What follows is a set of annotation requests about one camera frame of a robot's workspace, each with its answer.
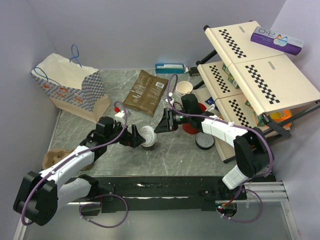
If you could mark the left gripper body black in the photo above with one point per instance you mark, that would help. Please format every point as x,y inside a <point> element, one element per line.
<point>124,139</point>

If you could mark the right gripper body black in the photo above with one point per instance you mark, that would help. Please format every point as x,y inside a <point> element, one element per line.
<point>174,119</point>

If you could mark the white plastic cup lid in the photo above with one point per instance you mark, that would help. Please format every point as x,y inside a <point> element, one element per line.
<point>148,133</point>

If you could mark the black paper coffee cup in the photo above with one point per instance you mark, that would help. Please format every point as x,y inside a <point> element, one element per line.
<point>148,146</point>

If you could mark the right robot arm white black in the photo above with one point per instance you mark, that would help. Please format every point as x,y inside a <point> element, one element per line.
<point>251,150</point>

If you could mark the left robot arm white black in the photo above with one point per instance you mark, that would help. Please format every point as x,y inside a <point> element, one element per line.
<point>41,194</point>

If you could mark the brown coffee bean pouch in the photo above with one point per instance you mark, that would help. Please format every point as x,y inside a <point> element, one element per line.
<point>146,93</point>

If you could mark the red cup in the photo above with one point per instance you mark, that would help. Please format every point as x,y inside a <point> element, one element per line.
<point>187,127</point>

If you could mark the stack of paper cups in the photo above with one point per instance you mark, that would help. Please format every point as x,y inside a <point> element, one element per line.
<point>183,88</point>

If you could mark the teal blue box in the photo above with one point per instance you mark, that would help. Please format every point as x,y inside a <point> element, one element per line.
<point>171,68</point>

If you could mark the blue checkered paper bag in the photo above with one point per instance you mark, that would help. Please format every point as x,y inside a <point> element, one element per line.
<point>72,86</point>

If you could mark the green snack boxes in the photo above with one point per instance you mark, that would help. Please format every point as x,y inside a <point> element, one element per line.
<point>230,78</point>

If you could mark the brown pulp cup carrier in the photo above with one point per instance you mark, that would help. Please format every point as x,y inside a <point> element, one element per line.
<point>54,156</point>

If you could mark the cream checkered tiered shelf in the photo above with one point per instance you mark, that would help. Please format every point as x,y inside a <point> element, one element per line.
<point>268,80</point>

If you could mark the purple white box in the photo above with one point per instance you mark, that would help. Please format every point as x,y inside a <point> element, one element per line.
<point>276,40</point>

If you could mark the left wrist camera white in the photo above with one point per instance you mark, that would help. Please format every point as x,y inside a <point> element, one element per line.
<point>119,117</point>

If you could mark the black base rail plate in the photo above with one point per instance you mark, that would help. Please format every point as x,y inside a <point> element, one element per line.
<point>155,193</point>

